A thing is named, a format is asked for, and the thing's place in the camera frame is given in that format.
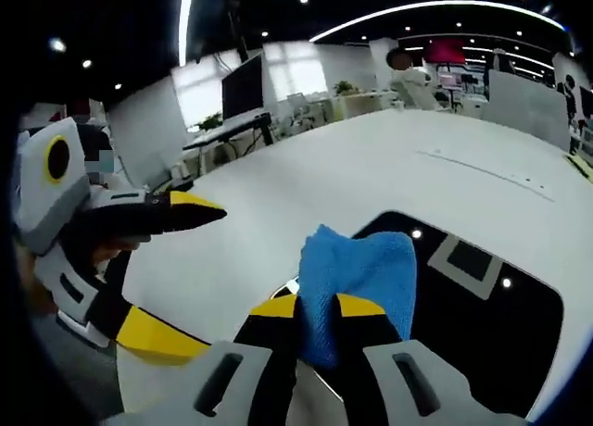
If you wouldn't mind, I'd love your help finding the blue cleaning cloth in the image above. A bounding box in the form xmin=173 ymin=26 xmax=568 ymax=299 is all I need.
xmin=297 ymin=223 xmax=418 ymax=370

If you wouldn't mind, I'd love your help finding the red wall screen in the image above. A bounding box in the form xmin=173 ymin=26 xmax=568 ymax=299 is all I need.
xmin=425 ymin=39 xmax=466 ymax=65

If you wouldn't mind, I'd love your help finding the person's left hand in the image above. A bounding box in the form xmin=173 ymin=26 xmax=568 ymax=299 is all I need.
xmin=90 ymin=237 xmax=140 ymax=274

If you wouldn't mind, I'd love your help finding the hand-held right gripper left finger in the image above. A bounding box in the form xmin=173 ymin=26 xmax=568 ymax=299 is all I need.
xmin=104 ymin=294 xmax=300 ymax=426

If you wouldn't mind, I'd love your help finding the grey divider panel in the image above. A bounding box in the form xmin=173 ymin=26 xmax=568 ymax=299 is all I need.
xmin=105 ymin=78 xmax=192 ymax=191

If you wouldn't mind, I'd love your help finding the black mirror with white rim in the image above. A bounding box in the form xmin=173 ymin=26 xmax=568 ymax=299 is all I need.
xmin=271 ymin=209 xmax=566 ymax=422

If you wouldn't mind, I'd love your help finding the person's grey clothing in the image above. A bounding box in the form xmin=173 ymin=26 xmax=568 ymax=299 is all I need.
xmin=27 ymin=312 xmax=126 ymax=426

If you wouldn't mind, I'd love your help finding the yellow sheet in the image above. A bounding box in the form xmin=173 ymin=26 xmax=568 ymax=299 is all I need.
xmin=564 ymin=152 xmax=593 ymax=182

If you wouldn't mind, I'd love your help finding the white table cable flap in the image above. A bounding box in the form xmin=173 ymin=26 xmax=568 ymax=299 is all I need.
xmin=416 ymin=145 xmax=557 ymax=204

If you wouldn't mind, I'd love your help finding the long curved ceiling light strip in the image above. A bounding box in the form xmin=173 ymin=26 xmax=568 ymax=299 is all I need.
xmin=309 ymin=0 xmax=569 ymax=43

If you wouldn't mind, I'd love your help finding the white low cabinet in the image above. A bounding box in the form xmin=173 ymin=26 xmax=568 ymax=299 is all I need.
xmin=333 ymin=92 xmax=395 ymax=121

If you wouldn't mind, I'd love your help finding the large computer monitor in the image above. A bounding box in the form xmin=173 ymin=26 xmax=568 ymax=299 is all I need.
xmin=221 ymin=53 xmax=265 ymax=121

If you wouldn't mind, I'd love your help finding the grey desk partition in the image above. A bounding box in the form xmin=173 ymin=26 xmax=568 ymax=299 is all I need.
xmin=481 ymin=69 xmax=572 ymax=152

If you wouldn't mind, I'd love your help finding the desk with black legs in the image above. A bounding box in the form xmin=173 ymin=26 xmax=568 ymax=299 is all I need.
xmin=183 ymin=112 xmax=277 ymax=177

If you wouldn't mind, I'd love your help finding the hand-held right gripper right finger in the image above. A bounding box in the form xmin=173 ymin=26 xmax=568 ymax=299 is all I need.
xmin=335 ymin=293 xmax=529 ymax=426

